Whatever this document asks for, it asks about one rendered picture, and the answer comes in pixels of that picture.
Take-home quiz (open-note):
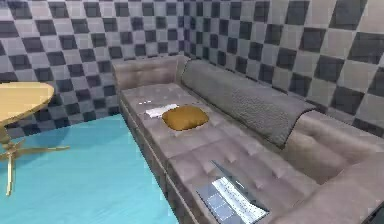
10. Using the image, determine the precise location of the grey tufted sofa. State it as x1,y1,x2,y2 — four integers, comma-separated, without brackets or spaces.
112,55,384,224

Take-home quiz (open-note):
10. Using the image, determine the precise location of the mustard yellow cushion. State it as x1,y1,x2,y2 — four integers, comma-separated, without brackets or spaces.
161,105,210,132

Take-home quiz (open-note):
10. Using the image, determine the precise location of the round yellow wooden table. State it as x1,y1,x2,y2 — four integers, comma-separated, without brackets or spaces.
0,81,71,197

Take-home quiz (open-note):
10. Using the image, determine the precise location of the grey open laptop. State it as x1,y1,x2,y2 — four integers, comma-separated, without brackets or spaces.
195,160,270,224

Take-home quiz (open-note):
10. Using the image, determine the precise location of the dark grey blanket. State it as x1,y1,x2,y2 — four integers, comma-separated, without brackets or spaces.
180,59,317,150

